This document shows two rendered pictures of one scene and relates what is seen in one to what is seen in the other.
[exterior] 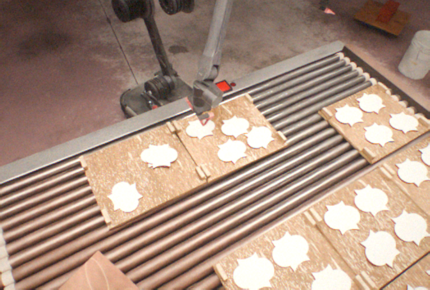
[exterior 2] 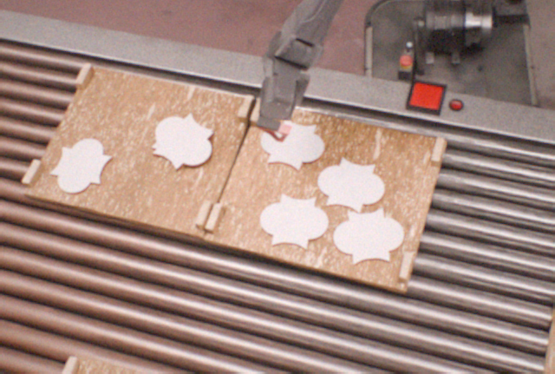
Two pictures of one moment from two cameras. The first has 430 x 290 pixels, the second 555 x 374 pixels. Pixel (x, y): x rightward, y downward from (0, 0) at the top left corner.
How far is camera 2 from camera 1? 0.98 m
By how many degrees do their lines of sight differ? 35
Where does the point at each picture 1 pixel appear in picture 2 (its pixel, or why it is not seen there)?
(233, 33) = not seen: outside the picture
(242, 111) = (402, 167)
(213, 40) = not seen: outside the picture
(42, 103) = not seen: outside the picture
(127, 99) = (383, 14)
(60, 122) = not seen: outside the picture
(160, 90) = (438, 33)
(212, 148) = (270, 192)
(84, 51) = not seen: outside the picture
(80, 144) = (118, 45)
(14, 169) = (17, 27)
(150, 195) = (112, 191)
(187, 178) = (182, 209)
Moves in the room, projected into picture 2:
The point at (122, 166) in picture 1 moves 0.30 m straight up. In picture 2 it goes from (126, 118) to (87, 28)
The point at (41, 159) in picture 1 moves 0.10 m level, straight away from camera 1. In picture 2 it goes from (55, 34) to (68, 3)
